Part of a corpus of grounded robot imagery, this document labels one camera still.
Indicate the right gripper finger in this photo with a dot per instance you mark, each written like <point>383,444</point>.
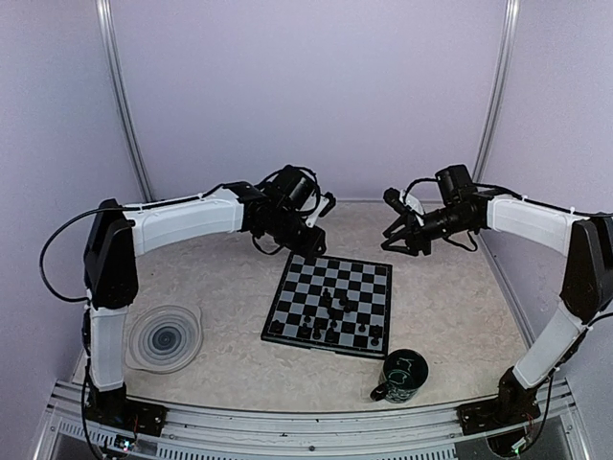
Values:
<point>400,246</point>
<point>399,227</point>

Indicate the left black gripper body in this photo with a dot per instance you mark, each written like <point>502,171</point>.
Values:
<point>284,231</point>

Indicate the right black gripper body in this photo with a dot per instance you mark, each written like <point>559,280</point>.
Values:
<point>423,242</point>

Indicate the black grey chess board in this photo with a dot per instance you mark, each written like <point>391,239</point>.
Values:
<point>297,302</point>

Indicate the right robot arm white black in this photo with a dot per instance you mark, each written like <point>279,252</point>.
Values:
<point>584,240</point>

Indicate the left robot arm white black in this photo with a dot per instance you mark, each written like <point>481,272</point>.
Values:
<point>119,234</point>

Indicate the black chess piece pile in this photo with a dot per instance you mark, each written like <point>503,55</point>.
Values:
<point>337,306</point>

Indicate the dark green mug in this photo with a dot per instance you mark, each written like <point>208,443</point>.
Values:
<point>403,374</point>

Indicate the clear collapsible silicone bowl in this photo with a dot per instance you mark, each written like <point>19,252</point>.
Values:
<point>164,340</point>

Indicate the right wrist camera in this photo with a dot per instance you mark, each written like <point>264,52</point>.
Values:
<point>404,204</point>

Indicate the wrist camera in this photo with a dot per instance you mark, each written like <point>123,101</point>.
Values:
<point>404,204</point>
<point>318,207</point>

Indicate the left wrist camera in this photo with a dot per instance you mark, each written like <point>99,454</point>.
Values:
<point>318,207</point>

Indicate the right aluminium corner post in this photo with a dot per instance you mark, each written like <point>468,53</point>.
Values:
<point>503,64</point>

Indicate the aluminium corner post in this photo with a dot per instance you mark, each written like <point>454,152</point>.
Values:
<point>503,64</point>
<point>111,49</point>

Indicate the aluminium front rail frame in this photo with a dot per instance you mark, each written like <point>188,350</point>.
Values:
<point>421,432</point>

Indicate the left aluminium corner post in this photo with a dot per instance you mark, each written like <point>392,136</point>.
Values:
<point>111,49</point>

